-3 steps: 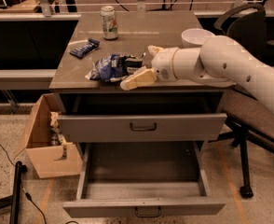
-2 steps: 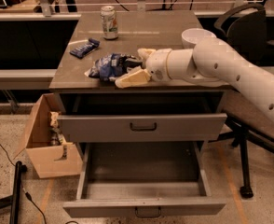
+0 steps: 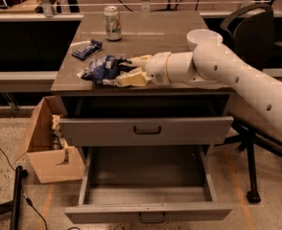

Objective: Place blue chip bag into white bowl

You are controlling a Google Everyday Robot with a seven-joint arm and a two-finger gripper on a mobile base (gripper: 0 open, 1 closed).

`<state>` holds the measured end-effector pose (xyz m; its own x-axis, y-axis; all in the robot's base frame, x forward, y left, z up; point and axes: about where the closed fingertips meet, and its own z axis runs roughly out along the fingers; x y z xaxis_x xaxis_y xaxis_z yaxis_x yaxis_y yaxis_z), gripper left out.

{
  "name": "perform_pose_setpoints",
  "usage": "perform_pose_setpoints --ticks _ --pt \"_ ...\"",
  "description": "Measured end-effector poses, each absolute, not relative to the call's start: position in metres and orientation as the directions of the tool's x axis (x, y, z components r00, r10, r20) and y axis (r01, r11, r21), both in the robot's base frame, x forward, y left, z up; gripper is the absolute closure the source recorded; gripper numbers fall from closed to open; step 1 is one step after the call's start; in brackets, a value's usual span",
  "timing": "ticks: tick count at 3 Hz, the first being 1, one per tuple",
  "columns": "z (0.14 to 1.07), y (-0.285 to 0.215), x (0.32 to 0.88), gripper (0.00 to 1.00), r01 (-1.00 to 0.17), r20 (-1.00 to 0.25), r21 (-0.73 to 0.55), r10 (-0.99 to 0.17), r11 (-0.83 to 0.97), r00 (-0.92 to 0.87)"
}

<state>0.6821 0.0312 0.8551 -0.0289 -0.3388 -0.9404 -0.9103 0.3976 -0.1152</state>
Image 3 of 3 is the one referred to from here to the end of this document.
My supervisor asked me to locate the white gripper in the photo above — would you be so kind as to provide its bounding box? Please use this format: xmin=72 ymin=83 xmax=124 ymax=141
xmin=116 ymin=52 xmax=171 ymax=87

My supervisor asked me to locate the blue chip bag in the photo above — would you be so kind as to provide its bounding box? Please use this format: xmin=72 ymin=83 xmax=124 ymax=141
xmin=77 ymin=55 xmax=134 ymax=86

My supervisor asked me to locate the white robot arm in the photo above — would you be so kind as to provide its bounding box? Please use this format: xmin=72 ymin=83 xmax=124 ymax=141
xmin=116 ymin=40 xmax=282 ymax=133

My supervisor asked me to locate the white bowl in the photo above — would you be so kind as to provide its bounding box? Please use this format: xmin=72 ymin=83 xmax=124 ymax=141
xmin=186 ymin=29 xmax=223 ymax=51

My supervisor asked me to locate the blue snack bar wrapper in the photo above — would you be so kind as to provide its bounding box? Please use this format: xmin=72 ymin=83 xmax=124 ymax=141
xmin=72 ymin=39 xmax=103 ymax=60

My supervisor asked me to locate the green white soda can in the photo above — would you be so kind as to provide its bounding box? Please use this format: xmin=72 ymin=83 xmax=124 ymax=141
xmin=104 ymin=6 xmax=122 ymax=41

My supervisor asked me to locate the upper grey drawer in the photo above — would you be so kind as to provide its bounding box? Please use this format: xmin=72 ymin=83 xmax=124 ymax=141
xmin=59 ymin=116 xmax=233 ymax=147

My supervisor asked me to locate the grey drawer cabinet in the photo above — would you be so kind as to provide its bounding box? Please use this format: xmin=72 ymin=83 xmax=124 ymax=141
xmin=50 ymin=11 xmax=244 ymax=151

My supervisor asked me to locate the trash inside cardboard box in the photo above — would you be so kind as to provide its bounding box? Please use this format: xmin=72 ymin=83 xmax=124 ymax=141
xmin=52 ymin=115 xmax=69 ymax=165

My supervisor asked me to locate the lower open grey drawer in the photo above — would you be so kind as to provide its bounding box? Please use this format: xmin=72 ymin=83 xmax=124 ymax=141
xmin=65 ymin=146 xmax=232 ymax=224

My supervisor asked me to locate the cardboard box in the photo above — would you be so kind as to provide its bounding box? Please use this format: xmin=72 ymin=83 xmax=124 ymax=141
xmin=15 ymin=96 xmax=84 ymax=183

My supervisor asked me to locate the black stand leg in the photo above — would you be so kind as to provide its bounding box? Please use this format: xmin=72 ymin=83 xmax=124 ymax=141
xmin=0 ymin=166 xmax=28 ymax=230

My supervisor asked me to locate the black floor cable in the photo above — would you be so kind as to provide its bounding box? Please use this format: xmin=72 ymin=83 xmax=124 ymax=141
xmin=0 ymin=139 xmax=49 ymax=230

